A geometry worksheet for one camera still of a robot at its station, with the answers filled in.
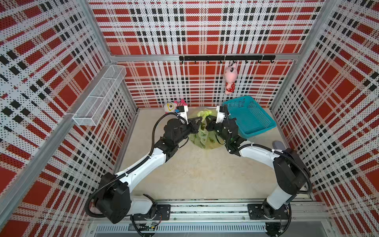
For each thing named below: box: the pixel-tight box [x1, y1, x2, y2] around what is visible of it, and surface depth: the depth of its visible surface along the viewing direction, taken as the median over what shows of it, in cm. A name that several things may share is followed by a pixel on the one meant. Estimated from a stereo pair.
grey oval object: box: [272, 140, 286, 151], surface depth 101 cm
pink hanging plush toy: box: [223, 62, 238, 95], surface depth 95 cm
